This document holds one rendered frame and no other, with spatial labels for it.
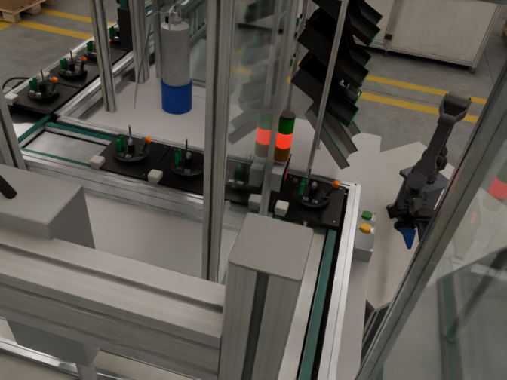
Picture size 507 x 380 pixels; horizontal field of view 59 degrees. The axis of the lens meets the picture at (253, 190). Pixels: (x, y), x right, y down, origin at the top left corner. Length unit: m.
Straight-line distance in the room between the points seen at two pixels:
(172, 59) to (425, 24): 3.90
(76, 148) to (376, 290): 1.34
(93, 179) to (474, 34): 4.73
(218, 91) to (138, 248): 1.08
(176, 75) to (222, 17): 1.67
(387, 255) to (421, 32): 4.20
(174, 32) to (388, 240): 1.30
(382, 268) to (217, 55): 1.23
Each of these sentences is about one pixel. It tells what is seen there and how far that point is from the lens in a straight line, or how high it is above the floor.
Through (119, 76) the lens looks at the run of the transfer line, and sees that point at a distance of 2.62.
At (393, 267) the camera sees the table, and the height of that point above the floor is 0.86.
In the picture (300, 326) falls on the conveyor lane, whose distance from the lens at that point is 1.41.
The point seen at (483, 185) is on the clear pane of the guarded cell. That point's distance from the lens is 0.56.
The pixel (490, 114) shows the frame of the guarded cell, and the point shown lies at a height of 1.85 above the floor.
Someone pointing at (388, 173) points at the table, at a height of 0.86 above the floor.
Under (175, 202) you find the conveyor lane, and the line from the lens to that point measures 1.72.
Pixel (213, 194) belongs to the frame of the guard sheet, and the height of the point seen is 1.58.
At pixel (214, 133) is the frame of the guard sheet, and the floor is 1.69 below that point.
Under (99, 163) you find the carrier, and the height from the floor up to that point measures 0.98.
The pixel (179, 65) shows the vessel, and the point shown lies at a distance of 2.25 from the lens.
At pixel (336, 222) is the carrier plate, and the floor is 0.97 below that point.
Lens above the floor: 2.08
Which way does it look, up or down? 40 degrees down
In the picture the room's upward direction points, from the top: 7 degrees clockwise
